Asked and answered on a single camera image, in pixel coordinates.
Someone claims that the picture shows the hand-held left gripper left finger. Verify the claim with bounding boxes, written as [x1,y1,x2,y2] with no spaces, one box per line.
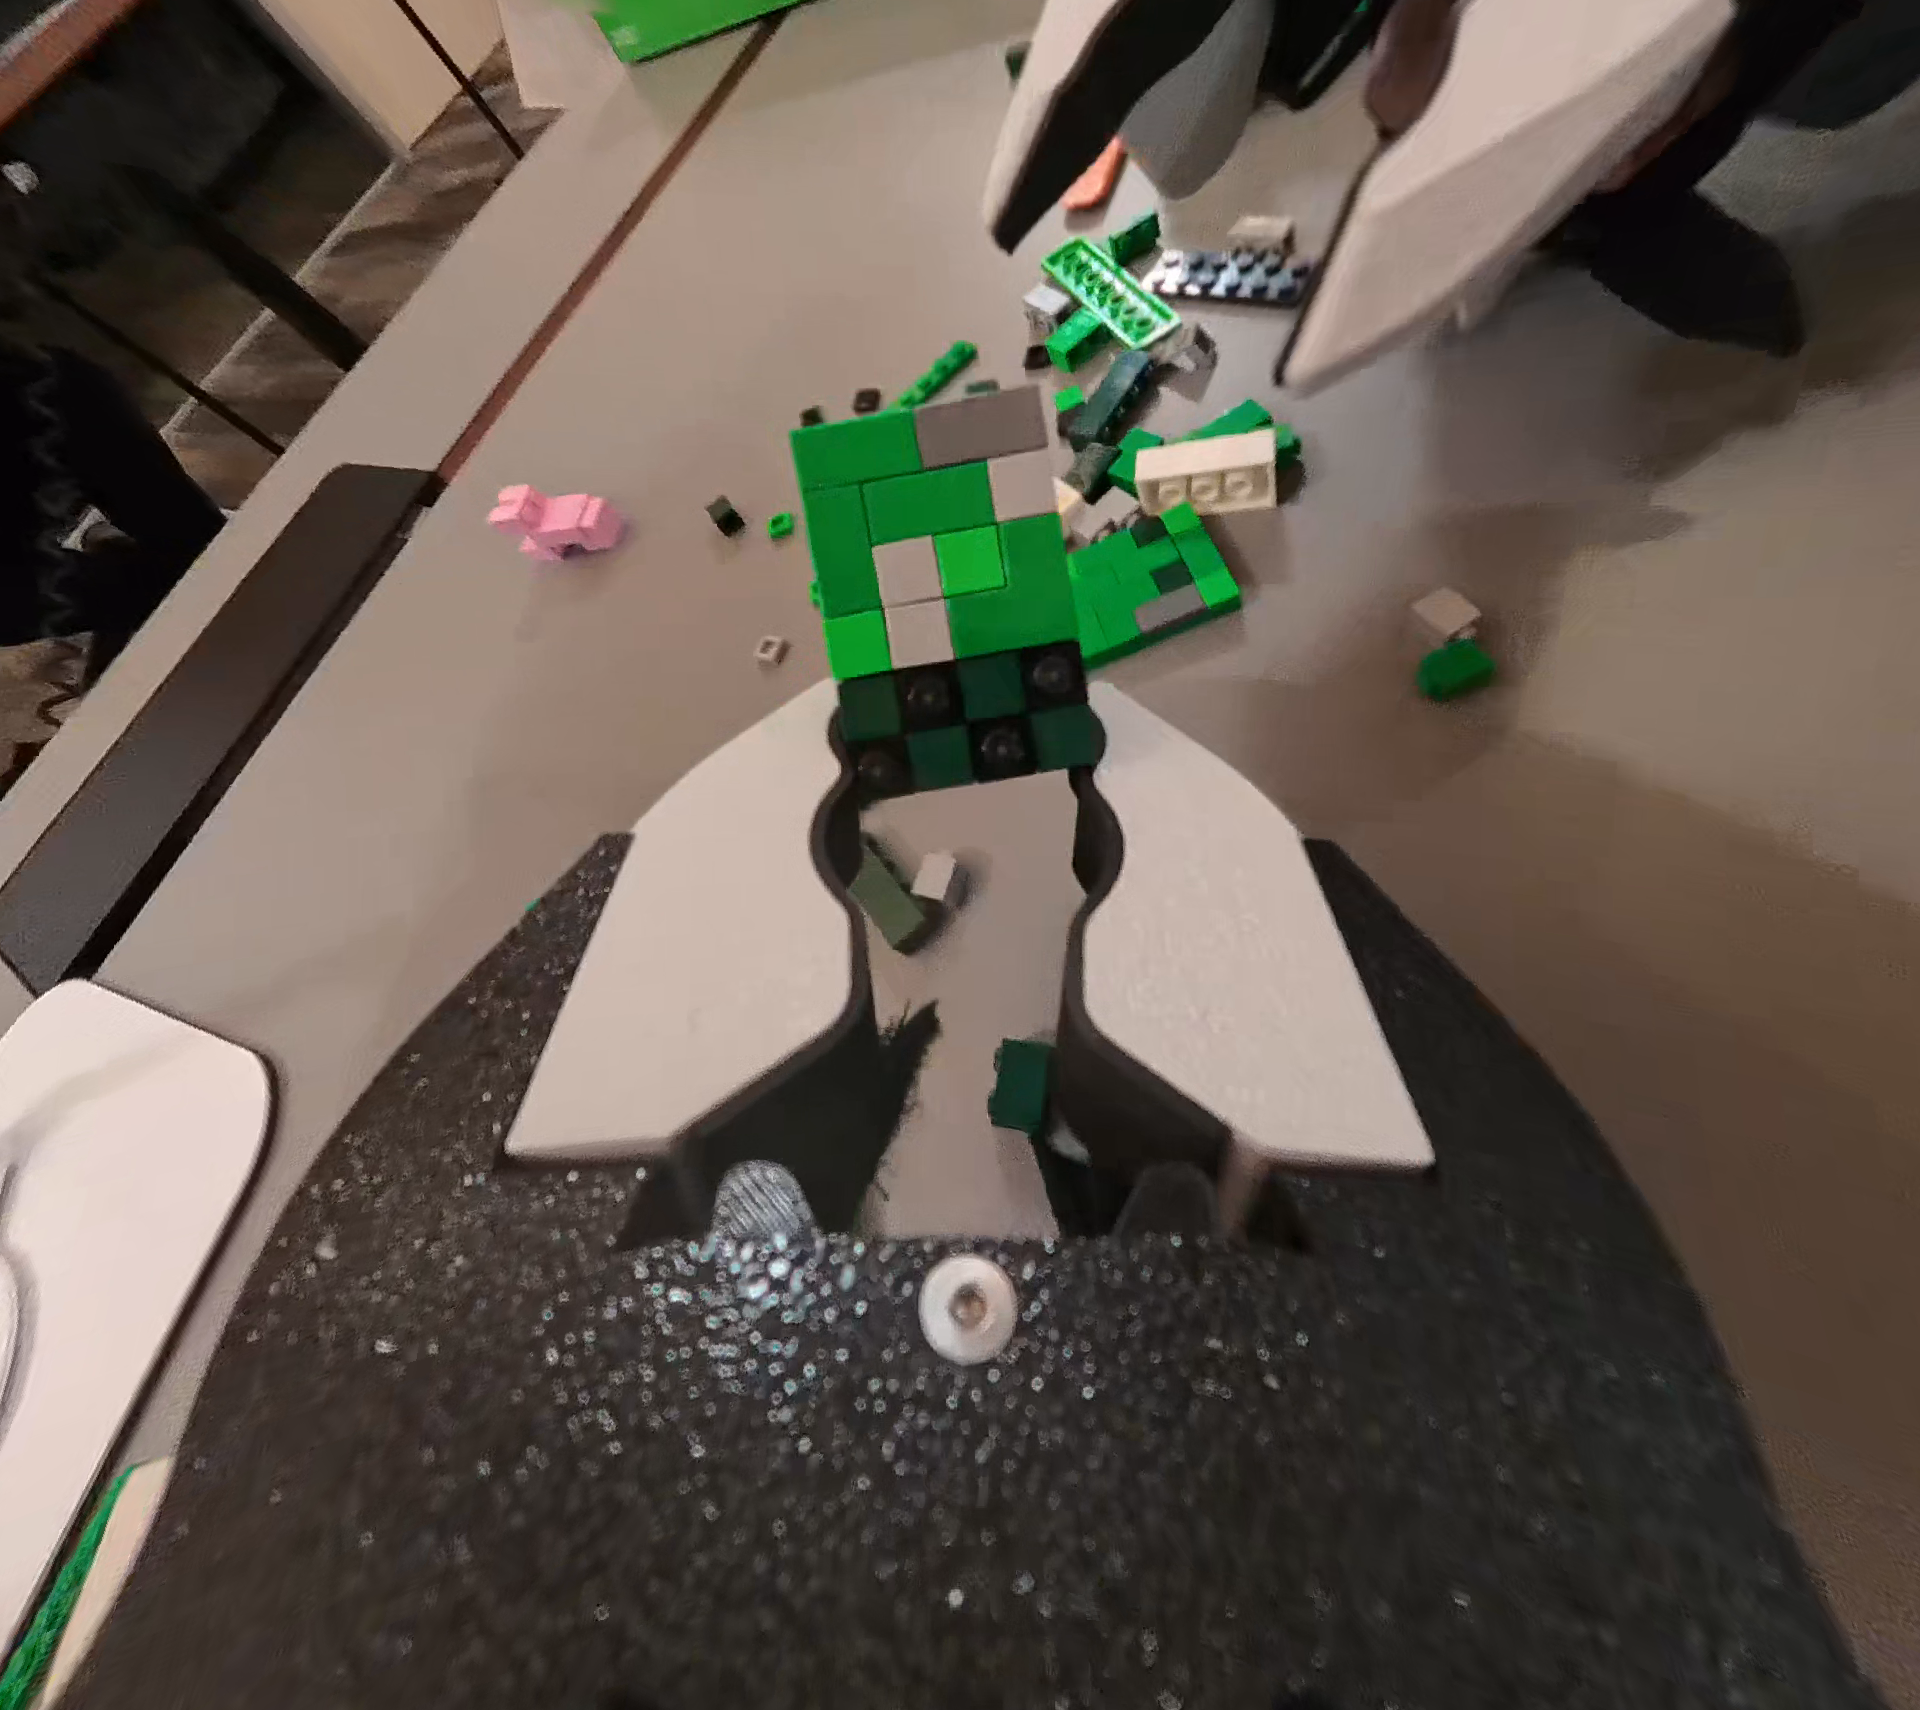
[502,684,943,1240]

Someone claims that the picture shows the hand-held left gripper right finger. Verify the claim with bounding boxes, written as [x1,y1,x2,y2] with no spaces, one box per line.
[1049,687,1437,1240]

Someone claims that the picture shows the green brick assembly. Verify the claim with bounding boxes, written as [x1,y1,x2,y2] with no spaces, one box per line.
[786,382,1112,795]

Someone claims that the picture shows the white desk stand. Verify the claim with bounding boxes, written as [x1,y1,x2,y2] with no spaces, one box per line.
[0,978,280,1645]

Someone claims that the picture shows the dark studded plate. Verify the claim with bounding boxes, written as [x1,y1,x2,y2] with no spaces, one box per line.
[1140,245,1313,311]

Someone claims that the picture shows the large green plate with holes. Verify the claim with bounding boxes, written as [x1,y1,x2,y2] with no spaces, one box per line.
[1041,234,1183,350]

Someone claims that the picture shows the dark green long brick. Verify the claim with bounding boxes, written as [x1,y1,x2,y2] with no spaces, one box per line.
[843,841,935,955]

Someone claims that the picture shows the pile of mixed green bricks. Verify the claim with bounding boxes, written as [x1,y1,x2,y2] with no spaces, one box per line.
[1049,382,1307,542]

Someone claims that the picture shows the white brick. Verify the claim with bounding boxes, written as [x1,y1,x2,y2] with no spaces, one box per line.
[1133,426,1280,521]

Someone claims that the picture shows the green tiled brick panel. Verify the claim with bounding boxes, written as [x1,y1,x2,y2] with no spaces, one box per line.
[1067,502,1248,671]

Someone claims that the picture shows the pink brick pig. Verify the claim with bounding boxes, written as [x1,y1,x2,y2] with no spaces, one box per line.
[484,483,626,565]

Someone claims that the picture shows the dark cloth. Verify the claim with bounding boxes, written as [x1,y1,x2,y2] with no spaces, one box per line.
[0,344,228,649]

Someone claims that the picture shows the green studded strip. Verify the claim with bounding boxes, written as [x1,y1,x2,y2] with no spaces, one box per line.
[22,1462,140,1710]

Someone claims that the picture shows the wooden side table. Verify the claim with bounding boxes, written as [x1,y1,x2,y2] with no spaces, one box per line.
[0,0,160,130]

